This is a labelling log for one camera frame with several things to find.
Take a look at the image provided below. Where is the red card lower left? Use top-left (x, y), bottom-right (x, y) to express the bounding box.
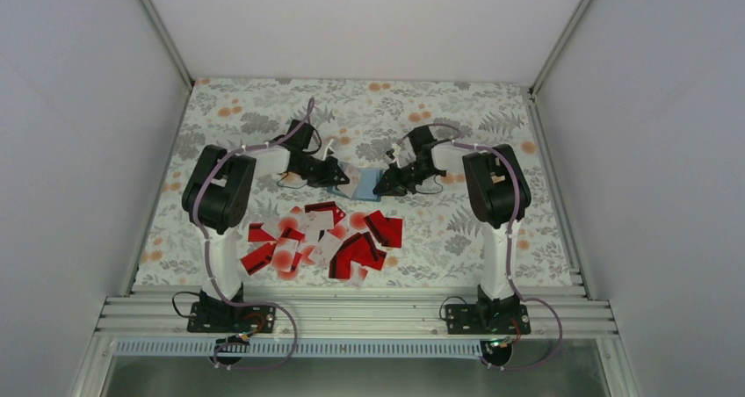
top-left (241, 242), bottom-right (276, 276)

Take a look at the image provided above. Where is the blue slotted cable duct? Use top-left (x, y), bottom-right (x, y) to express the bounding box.
top-left (112, 337), bottom-right (481, 359)

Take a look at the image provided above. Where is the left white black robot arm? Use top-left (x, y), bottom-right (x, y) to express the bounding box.
top-left (182, 120), bottom-right (350, 331)

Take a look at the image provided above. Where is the red card striped right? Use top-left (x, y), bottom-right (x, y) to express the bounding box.
top-left (364, 210), bottom-right (390, 244)

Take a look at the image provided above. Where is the red card lower centre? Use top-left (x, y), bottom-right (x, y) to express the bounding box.
top-left (329, 232), bottom-right (387, 280)

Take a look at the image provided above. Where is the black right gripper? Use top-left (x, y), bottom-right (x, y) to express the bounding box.
top-left (373, 160), bottom-right (441, 197)

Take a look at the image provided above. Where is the aluminium corner post right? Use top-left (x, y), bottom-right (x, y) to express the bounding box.
top-left (529, 0), bottom-right (595, 99)

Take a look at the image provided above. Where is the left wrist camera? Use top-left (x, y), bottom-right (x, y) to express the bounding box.
top-left (318, 138), bottom-right (336, 161)

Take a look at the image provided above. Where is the floral patterned table mat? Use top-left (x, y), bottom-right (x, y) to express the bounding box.
top-left (135, 78), bottom-right (572, 289)

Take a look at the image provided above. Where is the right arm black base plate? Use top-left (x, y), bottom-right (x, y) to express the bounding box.
top-left (444, 304), bottom-right (532, 336)

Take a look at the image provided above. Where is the blue leather card holder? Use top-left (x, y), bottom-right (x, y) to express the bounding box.
top-left (326, 162), bottom-right (383, 202)

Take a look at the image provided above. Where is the white red-dot card lower left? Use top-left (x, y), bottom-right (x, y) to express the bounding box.
top-left (271, 241), bottom-right (302, 280)

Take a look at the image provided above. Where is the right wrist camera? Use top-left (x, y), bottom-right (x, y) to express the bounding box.
top-left (386, 143), bottom-right (402, 168)

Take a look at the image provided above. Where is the aluminium rail base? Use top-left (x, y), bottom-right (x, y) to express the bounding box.
top-left (95, 286), bottom-right (618, 339)

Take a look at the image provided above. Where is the aluminium corner post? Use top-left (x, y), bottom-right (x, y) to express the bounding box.
top-left (138, 0), bottom-right (193, 91)
top-left (529, 0), bottom-right (595, 99)

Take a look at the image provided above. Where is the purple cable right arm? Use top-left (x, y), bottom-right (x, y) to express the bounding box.
top-left (401, 122), bottom-right (565, 373)

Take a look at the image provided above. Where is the red card far right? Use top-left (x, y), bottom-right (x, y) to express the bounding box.
top-left (381, 218), bottom-right (403, 249)

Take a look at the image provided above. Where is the aluminium corner post left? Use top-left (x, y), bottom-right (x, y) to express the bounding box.
top-left (138, 0), bottom-right (193, 91)

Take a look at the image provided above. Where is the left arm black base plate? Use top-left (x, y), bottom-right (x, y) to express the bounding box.
top-left (186, 302), bottom-right (276, 334)

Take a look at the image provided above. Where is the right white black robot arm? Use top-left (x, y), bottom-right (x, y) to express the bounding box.
top-left (373, 126), bottom-right (532, 333)

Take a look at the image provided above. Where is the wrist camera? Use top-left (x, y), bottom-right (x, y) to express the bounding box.
top-left (318, 138), bottom-right (336, 161)
top-left (386, 143), bottom-right (402, 168)

